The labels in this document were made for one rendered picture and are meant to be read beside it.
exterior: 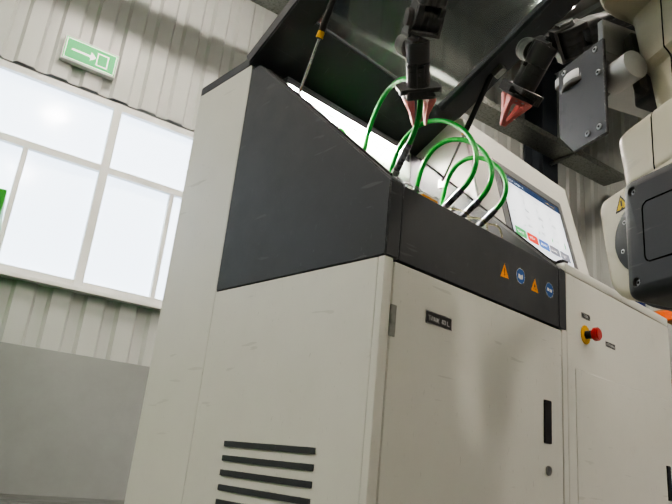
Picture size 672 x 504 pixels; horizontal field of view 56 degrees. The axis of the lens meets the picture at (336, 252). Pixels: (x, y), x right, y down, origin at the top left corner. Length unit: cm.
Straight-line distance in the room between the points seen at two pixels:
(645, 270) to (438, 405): 64
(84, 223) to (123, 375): 124
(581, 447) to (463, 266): 61
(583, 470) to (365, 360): 78
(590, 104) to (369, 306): 52
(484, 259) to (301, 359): 47
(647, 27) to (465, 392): 75
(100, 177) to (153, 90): 99
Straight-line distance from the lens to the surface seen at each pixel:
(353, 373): 120
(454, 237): 140
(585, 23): 162
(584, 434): 180
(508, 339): 152
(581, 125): 104
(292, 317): 137
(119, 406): 530
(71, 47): 589
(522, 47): 166
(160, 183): 575
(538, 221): 236
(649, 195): 78
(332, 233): 134
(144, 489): 176
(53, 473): 521
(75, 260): 537
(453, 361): 134
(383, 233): 123
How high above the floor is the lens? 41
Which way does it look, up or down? 18 degrees up
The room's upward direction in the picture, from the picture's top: 6 degrees clockwise
